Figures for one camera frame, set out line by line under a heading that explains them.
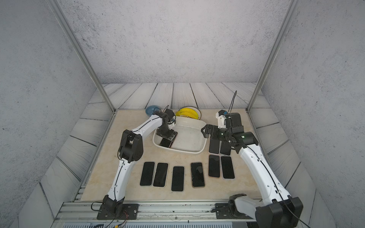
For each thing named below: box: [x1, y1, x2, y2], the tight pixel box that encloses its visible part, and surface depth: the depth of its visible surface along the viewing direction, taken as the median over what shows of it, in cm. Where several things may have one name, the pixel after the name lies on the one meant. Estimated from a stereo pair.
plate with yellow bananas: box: [175, 105, 202, 121], surface depth 117 cm
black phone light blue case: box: [139, 161, 156, 187], surface depth 86 cm
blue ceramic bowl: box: [145, 104, 162, 117], surface depth 121 cm
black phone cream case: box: [208, 154, 221, 178], surface depth 89 cm
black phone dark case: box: [171, 166, 185, 192], surface depth 87 cm
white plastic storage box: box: [152, 116, 208, 154], surface depth 102 cm
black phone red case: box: [159, 137, 173, 149], surface depth 100 cm
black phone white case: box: [152, 162, 169, 188], surface depth 89 cm
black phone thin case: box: [208, 138, 221, 154], surface depth 98 cm
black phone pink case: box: [190, 161, 206, 189], surface depth 86 cm
